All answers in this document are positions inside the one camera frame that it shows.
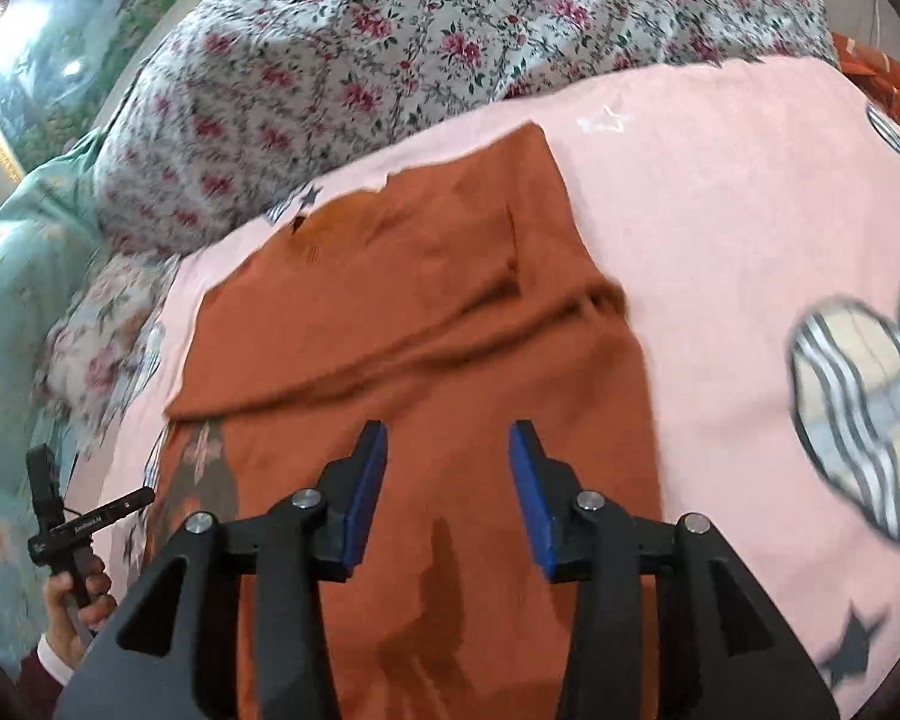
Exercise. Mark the rust orange knit sweater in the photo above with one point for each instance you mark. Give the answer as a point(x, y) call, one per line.
point(420, 330)

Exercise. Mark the floral quilt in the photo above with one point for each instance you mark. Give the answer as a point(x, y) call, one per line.
point(420, 45)

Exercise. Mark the person's left hand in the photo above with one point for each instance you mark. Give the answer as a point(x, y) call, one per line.
point(75, 607)

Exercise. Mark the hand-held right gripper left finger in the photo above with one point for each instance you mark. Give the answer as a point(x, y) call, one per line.
point(365, 495)

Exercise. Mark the teal floral bedsheet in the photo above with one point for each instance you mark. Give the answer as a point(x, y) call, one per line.
point(22, 315)

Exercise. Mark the framed landscape painting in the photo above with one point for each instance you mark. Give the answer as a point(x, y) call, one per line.
point(67, 37)

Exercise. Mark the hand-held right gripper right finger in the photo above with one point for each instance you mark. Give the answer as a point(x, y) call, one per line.
point(529, 502)

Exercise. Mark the person's left forearm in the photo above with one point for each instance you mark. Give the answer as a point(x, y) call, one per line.
point(41, 671)

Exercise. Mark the orange patterned cloth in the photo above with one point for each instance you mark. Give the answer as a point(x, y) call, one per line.
point(889, 82)

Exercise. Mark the pink printed blanket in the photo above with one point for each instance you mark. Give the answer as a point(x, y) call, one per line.
point(720, 240)

